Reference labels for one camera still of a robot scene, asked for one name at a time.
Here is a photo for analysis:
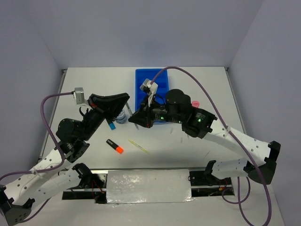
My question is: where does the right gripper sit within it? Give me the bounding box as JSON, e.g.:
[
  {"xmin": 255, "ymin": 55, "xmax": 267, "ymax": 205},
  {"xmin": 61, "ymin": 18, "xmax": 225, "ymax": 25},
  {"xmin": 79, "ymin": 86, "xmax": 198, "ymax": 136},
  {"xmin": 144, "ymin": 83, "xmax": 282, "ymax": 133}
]
[{"xmin": 128, "ymin": 93, "xmax": 183, "ymax": 126}]

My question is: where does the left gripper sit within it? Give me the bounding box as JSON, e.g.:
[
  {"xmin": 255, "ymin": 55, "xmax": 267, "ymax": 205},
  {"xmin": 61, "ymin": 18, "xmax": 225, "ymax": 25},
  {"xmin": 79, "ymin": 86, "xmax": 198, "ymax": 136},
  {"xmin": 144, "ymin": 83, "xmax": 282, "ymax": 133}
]
[{"xmin": 82, "ymin": 94, "xmax": 132, "ymax": 141}]

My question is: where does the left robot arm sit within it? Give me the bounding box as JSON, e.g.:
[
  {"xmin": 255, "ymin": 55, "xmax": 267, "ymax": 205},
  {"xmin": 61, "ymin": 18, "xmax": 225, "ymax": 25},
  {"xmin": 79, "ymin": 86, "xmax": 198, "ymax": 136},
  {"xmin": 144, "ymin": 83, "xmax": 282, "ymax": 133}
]
[{"xmin": 0, "ymin": 88, "xmax": 130, "ymax": 226}]

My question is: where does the blue compartment tray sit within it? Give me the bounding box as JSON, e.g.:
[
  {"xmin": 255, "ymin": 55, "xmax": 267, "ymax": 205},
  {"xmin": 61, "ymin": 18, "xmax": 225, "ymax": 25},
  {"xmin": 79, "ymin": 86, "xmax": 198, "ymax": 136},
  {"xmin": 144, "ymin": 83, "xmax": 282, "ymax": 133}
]
[{"xmin": 134, "ymin": 68, "xmax": 172, "ymax": 124}]

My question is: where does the yellow thin pen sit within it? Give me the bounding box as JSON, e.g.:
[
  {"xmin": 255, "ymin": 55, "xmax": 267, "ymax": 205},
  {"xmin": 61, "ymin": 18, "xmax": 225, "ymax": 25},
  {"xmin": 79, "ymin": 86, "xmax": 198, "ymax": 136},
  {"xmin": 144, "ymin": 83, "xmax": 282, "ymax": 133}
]
[{"xmin": 128, "ymin": 139, "xmax": 150, "ymax": 154}]

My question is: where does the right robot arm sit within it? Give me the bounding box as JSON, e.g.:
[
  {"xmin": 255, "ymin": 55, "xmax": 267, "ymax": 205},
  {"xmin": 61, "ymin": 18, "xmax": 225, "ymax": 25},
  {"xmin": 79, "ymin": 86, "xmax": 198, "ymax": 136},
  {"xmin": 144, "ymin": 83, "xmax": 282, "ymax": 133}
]
[{"xmin": 128, "ymin": 89, "xmax": 281, "ymax": 185}]

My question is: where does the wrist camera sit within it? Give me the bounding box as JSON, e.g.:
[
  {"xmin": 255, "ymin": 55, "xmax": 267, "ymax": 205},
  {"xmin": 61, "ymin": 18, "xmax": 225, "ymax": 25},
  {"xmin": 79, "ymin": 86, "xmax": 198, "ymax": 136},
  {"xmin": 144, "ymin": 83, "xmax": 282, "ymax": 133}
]
[
  {"xmin": 140, "ymin": 79, "xmax": 158, "ymax": 95},
  {"xmin": 73, "ymin": 88, "xmax": 87, "ymax": 106}
]

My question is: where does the blue highlighter marker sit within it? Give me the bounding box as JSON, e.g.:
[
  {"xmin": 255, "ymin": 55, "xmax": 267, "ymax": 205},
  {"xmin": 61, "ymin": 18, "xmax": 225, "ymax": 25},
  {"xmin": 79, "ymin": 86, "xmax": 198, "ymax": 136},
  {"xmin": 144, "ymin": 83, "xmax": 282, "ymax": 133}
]
[{"xmin": 106, "ymin": 119, "xmax": 116, "ymax": 130}]

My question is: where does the white foil panel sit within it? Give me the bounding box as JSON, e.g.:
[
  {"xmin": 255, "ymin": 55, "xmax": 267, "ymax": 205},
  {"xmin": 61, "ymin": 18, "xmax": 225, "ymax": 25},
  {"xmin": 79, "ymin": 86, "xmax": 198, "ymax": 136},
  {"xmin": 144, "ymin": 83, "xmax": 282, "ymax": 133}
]
[{"xmin": 106, "ymin": 169, "xmax": 192, "ymax": 204}]

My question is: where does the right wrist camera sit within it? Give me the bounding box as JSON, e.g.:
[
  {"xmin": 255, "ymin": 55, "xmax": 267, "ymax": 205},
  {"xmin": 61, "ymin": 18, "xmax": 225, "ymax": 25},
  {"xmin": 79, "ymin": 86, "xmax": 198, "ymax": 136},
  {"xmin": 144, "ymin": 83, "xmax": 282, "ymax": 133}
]
[{"xmin": 140, "ymin": 79, "xmax": 158, "ymax": 95}]

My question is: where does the orange highlighter marker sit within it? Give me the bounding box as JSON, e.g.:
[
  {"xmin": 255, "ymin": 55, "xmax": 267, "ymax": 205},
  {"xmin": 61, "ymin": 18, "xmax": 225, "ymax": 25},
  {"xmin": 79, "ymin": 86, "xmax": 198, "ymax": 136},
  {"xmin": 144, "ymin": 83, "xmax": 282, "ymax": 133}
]
[{"xmin": 106, "ymin": 139, "xmax": 124, "ymax": 154}]

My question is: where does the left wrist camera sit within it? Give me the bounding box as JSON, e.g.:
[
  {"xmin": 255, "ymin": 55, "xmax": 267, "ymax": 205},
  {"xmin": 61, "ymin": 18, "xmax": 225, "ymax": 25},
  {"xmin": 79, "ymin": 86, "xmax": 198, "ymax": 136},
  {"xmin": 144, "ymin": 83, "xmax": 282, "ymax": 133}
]
[{"xmin": 73, "ymin": 88, "xmax": 87, "ymax": 106}]

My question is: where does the pink lidded jar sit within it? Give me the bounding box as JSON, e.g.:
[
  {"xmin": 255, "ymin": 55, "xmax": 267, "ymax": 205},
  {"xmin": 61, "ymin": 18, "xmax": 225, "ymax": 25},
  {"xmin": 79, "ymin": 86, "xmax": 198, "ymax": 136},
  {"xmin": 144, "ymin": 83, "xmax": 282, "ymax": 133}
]
[{"xmin": 191, "ymin": 101, "xmax": 200, "ymax": 108}]

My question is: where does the blue patterned jar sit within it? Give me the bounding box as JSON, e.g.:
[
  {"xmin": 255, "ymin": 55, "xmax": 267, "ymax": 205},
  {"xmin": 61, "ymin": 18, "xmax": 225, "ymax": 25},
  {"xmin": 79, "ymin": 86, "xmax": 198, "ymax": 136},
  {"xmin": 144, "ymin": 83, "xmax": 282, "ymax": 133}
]
[{"xmin": 115, "ymin": 110, "xmax": 127, "ymax": 124}]

